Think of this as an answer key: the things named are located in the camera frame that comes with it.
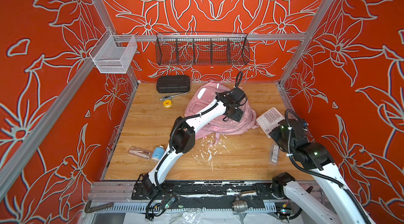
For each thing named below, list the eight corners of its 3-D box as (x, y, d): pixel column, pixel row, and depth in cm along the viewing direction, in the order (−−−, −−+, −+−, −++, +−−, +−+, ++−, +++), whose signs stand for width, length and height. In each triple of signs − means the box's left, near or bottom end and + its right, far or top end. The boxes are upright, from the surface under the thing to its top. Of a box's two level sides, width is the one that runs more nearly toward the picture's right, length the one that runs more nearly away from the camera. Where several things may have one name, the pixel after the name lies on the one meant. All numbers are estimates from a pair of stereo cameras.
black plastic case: (157, 93, 115) (155, 87, 111) (160, 80, 124) (158, 75, 119) (189, 93, 115) (188, 87, 110) (190, 80, 124) (189, 74, 119)
